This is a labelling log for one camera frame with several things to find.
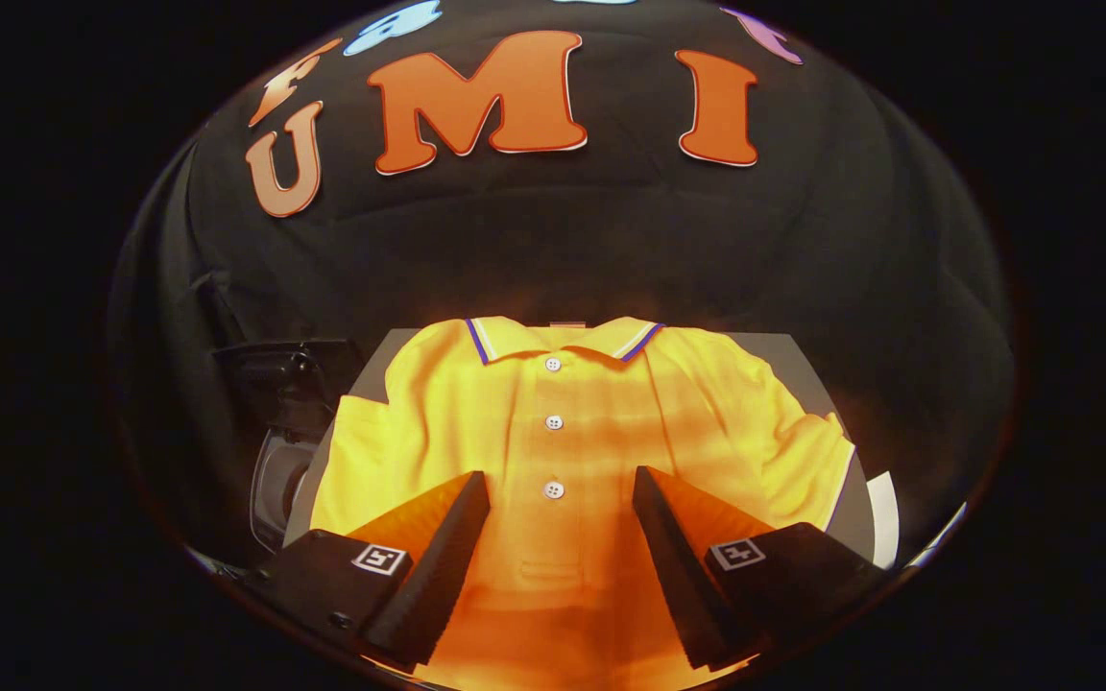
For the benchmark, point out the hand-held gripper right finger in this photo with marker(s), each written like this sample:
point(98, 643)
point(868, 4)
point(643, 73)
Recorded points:
point(678, 576)

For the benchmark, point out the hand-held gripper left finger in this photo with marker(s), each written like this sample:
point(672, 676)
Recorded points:
point(438, 576)

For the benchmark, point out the yellow polo shirt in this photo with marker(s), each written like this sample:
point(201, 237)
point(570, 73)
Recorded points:
point(611, 422)

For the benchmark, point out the dark glass washing machine lid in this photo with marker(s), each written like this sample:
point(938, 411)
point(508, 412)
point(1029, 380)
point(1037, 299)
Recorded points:
point(284, 384)

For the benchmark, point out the white panel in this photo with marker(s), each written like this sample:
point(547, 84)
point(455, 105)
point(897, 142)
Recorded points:
point(884, 523)

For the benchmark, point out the grey flat cabinet top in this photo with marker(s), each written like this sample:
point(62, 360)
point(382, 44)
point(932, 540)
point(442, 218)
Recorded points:
point(783, 360)

